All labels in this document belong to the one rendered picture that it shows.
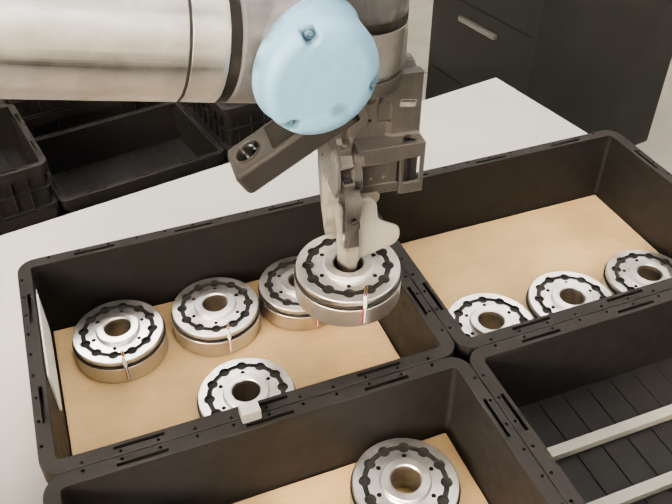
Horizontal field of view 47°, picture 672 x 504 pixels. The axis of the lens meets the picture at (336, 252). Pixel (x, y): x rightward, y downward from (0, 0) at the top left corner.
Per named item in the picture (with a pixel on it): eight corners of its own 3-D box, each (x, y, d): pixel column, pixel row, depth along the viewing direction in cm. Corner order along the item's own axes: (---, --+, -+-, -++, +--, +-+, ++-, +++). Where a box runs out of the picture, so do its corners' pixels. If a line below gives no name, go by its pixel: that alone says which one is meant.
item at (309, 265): (310, 316, 71) (310, 311, 70) (285, 245, 78) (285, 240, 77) (414, 295, 73) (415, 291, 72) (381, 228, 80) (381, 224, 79)
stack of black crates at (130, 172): (91, 314, 192) (60, 203, 170) (56, 248, 212) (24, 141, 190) (237, 259, 208) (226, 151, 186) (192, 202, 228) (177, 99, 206)
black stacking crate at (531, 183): (451, 426, 84) (462, 354, 77) (348, 260, 106) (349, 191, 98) (739, 330, 95) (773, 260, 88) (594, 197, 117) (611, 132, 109)
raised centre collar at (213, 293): (200, 325, 89) (200, 321, 89) (189, 298, 92) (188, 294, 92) (241, 313, 90) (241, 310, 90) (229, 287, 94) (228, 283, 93)
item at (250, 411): (242, 424, 70) (241, 416, 69) (238, 413, 71) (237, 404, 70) (262, 418, 70) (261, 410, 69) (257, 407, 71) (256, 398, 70)
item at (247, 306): (185, 350, 87) (184, 346, 86) (163, 293, 94) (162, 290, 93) (270, 325, 90) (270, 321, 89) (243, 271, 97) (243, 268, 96)
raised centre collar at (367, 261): (330, 287, 73) (330, 283, 72) (316, 253, 76) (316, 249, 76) (380, 278, 74) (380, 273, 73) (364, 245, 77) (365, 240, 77)
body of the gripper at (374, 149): (422, 198, 71) (433, 78, 64) (332, 213, 70) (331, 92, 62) (395, 154, 77) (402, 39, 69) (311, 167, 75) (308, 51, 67)
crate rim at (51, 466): (46, 495, 67) (40, 479, 65) (21, 278, 88) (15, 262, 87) (459, 368, 78) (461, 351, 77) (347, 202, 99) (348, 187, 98)
